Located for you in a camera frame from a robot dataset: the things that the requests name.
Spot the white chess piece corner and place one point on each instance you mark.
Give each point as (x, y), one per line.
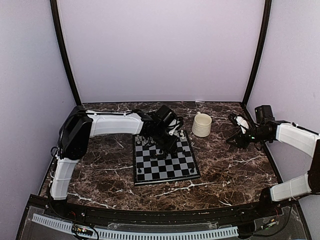
(138, 139)

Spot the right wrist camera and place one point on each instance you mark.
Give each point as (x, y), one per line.
(263, 115)

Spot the black frame post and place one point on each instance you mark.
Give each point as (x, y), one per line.
(258, 52)
(63, 51)

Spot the left black frame post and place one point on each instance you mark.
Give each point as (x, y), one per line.
(63, 51)

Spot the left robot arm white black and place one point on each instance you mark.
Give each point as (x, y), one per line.
(81, 124)

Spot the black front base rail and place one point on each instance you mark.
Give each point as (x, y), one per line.
(244, 216)

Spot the cream ceramic mug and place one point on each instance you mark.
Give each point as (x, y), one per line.
(201, 126)

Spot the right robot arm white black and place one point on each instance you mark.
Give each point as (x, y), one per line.
(290, 140)

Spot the white slotted cable duct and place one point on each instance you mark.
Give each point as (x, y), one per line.
(102, 233)

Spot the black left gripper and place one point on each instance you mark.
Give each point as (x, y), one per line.
(171, 144)

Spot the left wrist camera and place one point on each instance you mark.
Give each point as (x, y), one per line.
(168, 120)

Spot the right black frame post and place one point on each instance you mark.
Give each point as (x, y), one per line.
(258, 52)

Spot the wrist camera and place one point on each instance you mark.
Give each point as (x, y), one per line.
(263, 115)
(168, 120)

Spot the black white chessboard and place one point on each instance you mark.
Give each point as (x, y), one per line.
(152, 166)

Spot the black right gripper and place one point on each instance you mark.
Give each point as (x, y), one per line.
(242, 142)

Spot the pile of black chess pieces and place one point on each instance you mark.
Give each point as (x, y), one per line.
(158, 154)

